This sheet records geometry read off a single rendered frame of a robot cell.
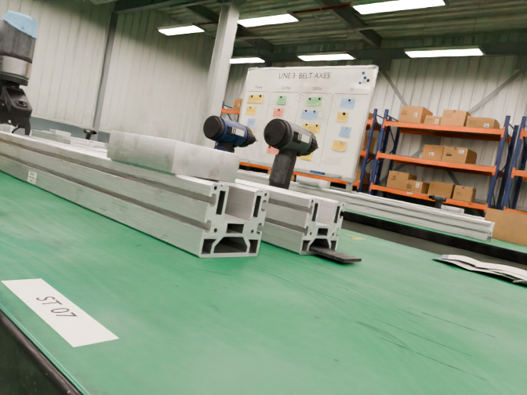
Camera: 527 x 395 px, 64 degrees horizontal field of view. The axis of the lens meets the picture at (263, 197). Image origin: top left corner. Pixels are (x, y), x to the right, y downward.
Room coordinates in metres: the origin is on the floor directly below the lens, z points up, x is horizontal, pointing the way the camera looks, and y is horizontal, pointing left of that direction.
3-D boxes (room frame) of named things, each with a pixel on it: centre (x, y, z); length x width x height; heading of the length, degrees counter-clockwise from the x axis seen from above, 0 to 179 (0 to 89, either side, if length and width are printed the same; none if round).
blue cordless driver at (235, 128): (1.10, 0.10, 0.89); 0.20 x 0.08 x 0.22; 147
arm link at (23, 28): (1.08, 0.68, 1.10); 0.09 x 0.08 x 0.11; 83
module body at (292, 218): (0.91, 0.20, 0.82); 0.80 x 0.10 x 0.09; 49
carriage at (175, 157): (0.60, 0.14, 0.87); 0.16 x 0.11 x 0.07; 49
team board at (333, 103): (4.15, -0.18, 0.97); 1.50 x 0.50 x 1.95; 50
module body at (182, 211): (0.77, 0.33, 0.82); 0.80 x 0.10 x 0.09; 49
